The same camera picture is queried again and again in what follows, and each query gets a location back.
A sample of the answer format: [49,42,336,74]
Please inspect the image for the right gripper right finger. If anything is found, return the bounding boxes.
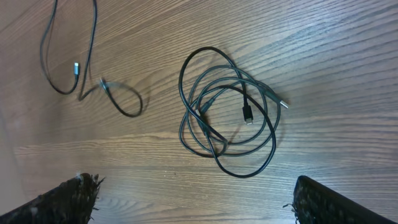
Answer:
[286,175,397,224]

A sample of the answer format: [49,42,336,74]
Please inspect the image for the black cable silver plugs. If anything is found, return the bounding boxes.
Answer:
[39,0,144,118]

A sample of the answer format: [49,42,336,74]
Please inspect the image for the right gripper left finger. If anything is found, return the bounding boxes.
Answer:
[1,173,104,224]

